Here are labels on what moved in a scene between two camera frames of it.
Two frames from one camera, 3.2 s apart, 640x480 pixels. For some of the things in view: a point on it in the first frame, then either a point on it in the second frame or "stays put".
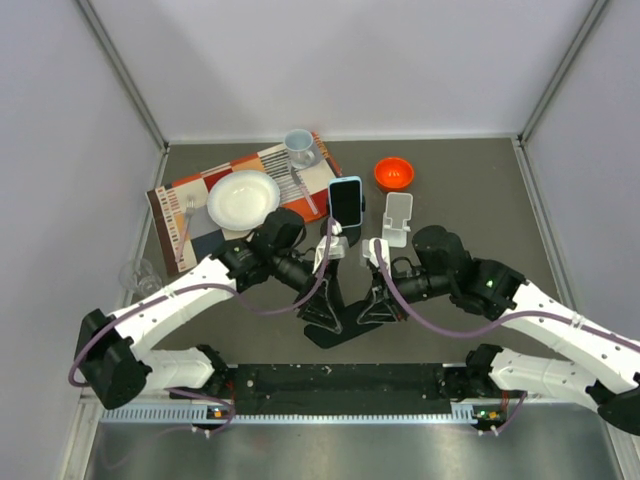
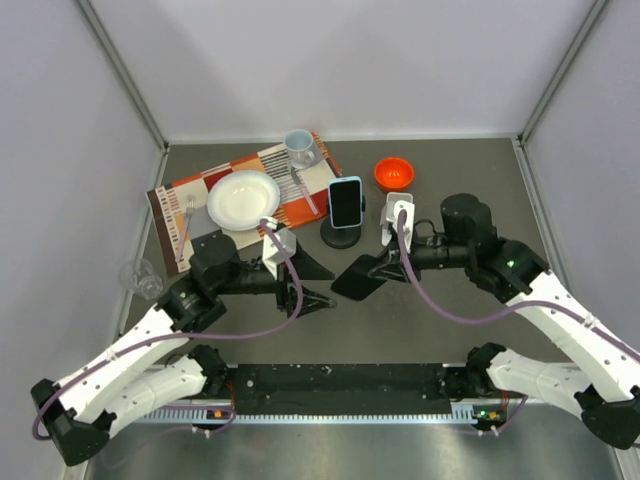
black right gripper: (384, 305) to (392, 264)
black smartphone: (350, 327) to (355, 282)
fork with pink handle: (190, 205) stays put
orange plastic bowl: (394, 174) stays put
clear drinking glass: (138, 277) stays put
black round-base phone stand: (351, 233) stays put
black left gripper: (318, 310) to (286, 289)
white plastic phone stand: (399, 209) stays put
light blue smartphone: (345, 196) stays put
